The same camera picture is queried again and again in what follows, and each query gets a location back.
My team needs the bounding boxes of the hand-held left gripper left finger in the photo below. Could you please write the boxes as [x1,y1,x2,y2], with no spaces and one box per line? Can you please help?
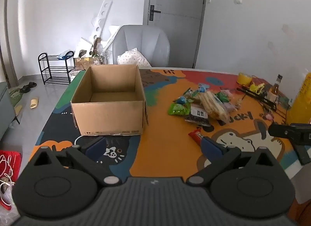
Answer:
[30,137,123,187]

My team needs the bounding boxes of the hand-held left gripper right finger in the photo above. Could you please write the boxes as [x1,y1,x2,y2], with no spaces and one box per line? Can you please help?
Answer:
[186,137,279,187]

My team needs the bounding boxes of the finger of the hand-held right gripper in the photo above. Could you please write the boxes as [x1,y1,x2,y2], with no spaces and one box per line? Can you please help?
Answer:
[268,123,292,140]

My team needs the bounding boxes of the red snack packet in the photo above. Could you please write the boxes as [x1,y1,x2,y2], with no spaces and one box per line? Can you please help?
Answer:
[190,129,205,144]

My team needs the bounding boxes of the dark packet with white label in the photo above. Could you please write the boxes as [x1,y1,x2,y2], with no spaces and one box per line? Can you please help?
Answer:
[185,104,212,127]

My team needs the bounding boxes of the clear wafer biscuit packet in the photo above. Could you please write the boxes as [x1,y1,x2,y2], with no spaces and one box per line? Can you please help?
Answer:
[199,91,231,122]

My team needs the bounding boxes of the pale purple snack packet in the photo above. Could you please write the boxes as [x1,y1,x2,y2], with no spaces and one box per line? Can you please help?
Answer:
[222,102,240,113]

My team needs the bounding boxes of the bright green snack packet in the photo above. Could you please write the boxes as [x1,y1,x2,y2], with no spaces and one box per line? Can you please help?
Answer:
[168,102,191,116]

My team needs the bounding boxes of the dark green snack packet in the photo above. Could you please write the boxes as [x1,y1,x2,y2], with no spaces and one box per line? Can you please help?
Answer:
[214,90,230,102]

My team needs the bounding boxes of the yellow plastic container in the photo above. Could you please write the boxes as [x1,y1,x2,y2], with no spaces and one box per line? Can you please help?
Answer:
[287,72,311,125]

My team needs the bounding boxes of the black folded metal bars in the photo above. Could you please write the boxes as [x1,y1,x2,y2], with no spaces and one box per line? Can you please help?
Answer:
[237,87,277,111]

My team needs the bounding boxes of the glass bottle with amber liquid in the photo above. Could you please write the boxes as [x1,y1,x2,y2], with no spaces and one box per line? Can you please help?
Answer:
[271,74,283,102]

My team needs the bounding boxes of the yellow plastic item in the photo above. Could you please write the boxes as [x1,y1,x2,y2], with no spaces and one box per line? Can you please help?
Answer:
[250,82,265,93]

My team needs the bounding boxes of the colourful printed table mat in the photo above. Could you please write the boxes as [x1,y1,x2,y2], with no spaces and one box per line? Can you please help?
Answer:
[29,68,311,185]

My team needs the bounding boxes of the yellow tape roll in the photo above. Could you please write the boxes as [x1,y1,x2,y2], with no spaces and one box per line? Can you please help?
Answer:
[237,72,253,85]

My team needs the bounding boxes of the cluttered brown cardboard box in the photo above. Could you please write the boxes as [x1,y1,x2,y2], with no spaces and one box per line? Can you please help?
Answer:
[73,56,107,71]

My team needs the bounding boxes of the dark slippers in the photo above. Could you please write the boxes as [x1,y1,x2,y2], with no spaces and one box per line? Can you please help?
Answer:
[19,82,37,93]

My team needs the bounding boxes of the white dotted pillow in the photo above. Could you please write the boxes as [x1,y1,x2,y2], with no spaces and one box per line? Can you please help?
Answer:
[117,48,151,68]

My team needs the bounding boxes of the grey cabinet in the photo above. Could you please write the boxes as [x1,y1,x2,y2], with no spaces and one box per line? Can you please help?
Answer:
[0,81,20,139]

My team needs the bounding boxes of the black shoe rack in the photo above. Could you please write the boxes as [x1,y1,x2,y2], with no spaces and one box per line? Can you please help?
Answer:
[38,51,75,85]

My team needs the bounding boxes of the white flat board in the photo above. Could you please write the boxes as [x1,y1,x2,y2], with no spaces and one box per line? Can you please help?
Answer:
[74,37,94,59]

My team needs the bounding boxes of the grey armchair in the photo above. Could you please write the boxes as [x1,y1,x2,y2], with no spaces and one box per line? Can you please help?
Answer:
[112,25,170,67]

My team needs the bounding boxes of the white foam board with holes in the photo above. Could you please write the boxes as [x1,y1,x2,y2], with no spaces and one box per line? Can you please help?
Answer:
[90,0,113,44]

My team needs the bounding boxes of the grey door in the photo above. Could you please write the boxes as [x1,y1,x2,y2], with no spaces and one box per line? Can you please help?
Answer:
[143,0,209,68]

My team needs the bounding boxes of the red bag with white cords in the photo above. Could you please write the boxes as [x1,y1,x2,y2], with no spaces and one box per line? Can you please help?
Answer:
[0,150,22,210]

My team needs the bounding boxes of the grey door frame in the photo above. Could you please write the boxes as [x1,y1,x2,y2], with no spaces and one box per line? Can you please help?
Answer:
[0,0,18,88]

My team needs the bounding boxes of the black door handle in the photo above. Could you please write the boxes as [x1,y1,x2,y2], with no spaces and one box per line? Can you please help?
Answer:
[149,5,161,21]

